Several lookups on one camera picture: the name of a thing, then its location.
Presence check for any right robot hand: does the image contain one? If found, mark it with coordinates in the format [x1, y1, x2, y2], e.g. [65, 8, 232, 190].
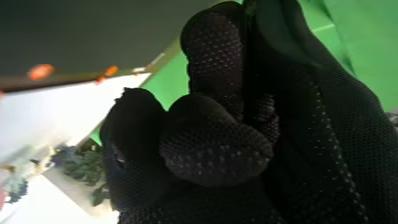
[97, 0, 398, 224]

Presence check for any green sprig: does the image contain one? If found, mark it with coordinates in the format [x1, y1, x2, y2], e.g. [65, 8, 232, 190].
[58, 138, 113, 209]

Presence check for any white sheet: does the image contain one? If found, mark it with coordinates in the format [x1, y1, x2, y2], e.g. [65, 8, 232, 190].
[0, 72, 154, 224]

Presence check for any white flower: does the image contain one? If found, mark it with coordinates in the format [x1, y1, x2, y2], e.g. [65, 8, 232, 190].
[0, 146, 58, 183]

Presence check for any blue flower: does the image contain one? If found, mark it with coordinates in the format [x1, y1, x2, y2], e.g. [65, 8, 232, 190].
[1, 178, 32, 205]

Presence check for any dark mat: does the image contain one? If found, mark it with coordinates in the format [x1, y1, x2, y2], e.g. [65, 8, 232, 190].
[0, 0, 223, 85]

